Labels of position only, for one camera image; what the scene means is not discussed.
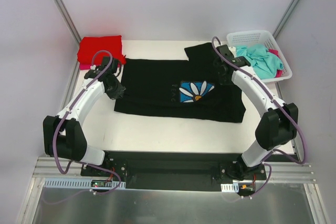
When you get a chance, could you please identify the left white cable duct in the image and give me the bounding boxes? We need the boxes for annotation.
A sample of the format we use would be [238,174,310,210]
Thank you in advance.
[44,178,126,190]

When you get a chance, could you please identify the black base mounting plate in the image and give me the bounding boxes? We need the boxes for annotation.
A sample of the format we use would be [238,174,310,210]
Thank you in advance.
[80,151,266,191]

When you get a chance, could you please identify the right white cable duct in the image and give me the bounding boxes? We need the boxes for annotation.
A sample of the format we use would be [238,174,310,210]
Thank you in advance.
[220,183,237,193]

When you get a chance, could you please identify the white plastic basket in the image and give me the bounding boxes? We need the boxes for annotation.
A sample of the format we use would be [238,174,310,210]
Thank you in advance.
[226,30,292,83]

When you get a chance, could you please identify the aluminium front rail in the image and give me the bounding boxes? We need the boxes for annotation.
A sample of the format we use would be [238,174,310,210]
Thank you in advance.
[34,155,317,183]

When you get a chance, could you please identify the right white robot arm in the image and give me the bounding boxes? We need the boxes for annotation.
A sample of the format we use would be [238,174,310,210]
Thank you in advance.
[213,45,298,180]

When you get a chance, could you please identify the right aluminium frame post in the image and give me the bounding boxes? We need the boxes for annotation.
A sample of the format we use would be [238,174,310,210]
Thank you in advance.
[272,0,301,38]

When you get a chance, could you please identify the crumpled teal t-shirt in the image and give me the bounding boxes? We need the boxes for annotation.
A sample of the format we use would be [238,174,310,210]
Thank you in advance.
[236,44,284,80]

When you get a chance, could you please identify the folded red t-shirt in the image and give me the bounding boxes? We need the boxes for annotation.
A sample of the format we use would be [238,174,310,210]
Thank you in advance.
[77,35,126,65]

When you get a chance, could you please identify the black daisy print t-shirt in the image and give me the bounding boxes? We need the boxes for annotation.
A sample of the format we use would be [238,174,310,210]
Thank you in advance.
[114,42,246,123]

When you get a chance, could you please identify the left aluminium frame post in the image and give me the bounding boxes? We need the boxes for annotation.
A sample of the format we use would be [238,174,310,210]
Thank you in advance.
[54,0,81,44]

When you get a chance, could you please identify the crumpled pink t-shirt in basket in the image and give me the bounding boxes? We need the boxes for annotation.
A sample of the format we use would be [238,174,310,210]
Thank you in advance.
[268,49,284,78]

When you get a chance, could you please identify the white cable duct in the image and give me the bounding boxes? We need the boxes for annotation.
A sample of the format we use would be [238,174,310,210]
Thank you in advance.
[44,178,126,190]
[220,183,237,193]

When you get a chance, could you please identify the aluminium frame post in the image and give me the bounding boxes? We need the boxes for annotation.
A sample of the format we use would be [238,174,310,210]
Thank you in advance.
[54,0,81,44]
[272,0,301,38]

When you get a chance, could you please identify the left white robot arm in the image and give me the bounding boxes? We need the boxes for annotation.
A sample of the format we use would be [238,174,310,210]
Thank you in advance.
[43,56,125,176]

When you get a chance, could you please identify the folded pink t-shirt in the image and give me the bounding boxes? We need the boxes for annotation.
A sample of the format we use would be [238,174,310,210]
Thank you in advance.
[79,63,91,71]

